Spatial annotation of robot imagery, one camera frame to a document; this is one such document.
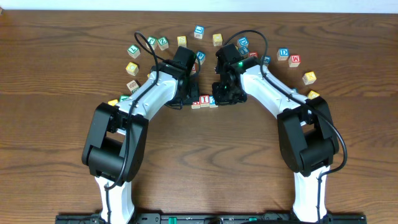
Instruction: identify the red A block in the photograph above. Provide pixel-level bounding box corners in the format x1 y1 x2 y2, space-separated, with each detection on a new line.
192 101 201 109

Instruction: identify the red I block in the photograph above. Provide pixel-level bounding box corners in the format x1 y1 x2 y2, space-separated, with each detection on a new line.
200 95 210 108

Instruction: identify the blue 2 block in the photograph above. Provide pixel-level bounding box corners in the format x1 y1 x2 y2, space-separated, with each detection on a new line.
209 95 218 108

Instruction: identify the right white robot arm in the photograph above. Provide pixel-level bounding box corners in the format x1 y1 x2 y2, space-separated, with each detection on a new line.
212 44 339 223

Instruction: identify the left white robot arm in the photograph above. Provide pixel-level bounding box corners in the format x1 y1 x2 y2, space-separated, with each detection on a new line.
81 47 199 223

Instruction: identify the red E block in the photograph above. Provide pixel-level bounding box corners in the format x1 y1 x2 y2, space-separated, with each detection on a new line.
191 63 197 75

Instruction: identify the blue P block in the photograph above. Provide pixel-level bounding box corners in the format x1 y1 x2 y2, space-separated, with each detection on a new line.
197 51 206 65

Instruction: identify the red U block centre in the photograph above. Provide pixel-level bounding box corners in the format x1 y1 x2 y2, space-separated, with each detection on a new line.
248 52 258 57

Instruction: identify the blue 5 block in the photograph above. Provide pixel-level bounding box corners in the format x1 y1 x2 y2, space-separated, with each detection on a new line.
262 55 271 66

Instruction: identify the yellow S block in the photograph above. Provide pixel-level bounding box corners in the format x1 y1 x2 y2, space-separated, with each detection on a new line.
177 35 187 48

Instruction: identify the blue D block centre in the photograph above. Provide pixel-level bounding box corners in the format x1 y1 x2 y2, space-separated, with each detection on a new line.
237 37 249 48

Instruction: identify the blue d block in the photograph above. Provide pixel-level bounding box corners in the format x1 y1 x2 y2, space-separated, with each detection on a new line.
277 48 289 61
237 37 249 48

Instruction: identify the yellow O block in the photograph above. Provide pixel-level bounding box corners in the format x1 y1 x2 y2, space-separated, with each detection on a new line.
212 34 223 47

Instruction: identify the pineapple picture block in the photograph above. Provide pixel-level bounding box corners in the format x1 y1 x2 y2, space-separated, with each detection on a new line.
126 80 140 93

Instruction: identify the green Z block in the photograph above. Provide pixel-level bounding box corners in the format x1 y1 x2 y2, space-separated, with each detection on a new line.
157 37 169 50

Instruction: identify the yellow c block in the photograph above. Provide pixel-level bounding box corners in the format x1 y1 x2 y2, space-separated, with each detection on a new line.
126 62 139 76
307 90 320 100

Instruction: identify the blue L block top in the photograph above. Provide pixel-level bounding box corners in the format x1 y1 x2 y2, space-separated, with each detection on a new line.
194 26 205 39

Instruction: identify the green V block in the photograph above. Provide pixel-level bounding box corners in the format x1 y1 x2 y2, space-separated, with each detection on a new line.
119 95 129 101

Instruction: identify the blue D block right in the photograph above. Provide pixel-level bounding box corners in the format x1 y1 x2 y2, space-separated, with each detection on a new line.
277 48 289 61

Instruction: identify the green L block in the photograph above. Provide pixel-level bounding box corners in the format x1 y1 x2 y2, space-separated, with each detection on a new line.
127 45 141 58

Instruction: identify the red M block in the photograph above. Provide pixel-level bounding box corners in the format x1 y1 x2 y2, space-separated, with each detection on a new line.
289 55 301 68

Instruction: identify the yellow K block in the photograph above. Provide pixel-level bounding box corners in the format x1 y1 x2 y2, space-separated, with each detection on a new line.
108 99 119 106

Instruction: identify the yellow block right upper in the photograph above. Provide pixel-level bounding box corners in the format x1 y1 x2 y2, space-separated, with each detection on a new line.
302 72 317 85

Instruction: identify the yellow C block right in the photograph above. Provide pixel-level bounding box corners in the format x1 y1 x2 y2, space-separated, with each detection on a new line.
307 90 320 100

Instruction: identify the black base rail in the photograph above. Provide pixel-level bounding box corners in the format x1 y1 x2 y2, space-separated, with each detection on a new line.
55 212 367 224

